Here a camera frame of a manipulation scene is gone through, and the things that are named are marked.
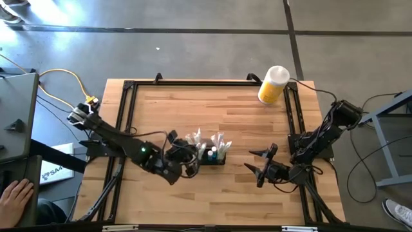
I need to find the person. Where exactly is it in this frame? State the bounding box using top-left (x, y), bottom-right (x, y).
top-left (35, 198), bottom-right (69, 226)

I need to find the black floor cable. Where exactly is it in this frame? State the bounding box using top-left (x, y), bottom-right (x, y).
top-left (346, 133), bottom-right (412, 204)

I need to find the black desk beam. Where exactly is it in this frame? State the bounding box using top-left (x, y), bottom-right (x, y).
top-left (30, 139), bottom-right (88, 174)

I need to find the yellow cable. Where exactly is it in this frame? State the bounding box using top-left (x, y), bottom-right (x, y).
top-left (0, 53), bottom-right (100, 112)

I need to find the grey metal table frame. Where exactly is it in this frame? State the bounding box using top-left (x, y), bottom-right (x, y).
top-left (360, 89), bottom-right (412, 189)

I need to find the black front rail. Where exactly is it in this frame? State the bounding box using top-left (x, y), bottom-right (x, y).
top-left (0, 221), bottom-right (412, 232)

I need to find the black wire caddy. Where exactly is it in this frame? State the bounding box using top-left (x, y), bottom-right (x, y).
top-left (192, 138), bottom-right (227, 166)

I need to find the yellow wipes canister white lid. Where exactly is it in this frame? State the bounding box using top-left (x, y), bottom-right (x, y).
top-left (257, 65), bottom-right (291, 105)

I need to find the white labelled box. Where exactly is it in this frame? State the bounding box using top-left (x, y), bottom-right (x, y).
top-left (39, 142), bottom-right (75, 186)

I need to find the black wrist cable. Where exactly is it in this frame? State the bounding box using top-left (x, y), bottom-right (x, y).
top-left (127, 130), bottom-right (201, 179)
top-left (272, 162), bottom-right (324, 194)

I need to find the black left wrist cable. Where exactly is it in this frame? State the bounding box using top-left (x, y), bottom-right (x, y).
top-left (127, 130), bottom-right (201, 179)

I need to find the black aluminium table frame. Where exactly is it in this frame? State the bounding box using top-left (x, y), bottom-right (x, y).
top-left (74, 72), bottom-right (347, 226)

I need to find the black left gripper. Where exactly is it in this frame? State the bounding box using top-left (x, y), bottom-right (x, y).
top-left (146, 130), bottom-right (201, 186)

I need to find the black desk bracket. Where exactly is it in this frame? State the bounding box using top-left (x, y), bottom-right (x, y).
top-left (3, 118), bottom-right (25, 133)

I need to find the grey desk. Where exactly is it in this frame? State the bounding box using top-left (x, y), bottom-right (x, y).
top-left (0, 72), bottom-right (40, 164)

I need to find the person's shoe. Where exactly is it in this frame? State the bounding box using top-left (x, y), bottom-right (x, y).
top-left (2, 0), bottom-right (30, 8)
top-left (382, 198), bottom-right (412, 231)
top-left (0, 3), bottom-right (24, 25)

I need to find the person's hand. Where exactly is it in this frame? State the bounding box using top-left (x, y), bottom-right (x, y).
top-left (0, 178), bottom-right (35, 229)

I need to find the dark grey desk panel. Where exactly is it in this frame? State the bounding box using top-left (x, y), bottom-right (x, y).
top-left (0, 154), bottom-right (42, 228)

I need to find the silver aluminium bracket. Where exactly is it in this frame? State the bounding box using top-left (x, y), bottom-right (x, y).
top-left (281, 225), bottom-right (319, 232)
top-left (102, 224), bottom-right (139, 232)

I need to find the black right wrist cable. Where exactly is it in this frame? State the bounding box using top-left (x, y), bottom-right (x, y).
top-left (272, 162), bottom-right (324, 194)

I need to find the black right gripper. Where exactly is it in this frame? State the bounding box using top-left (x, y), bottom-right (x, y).
top-left (243, 143), bottom-right (305, 189)

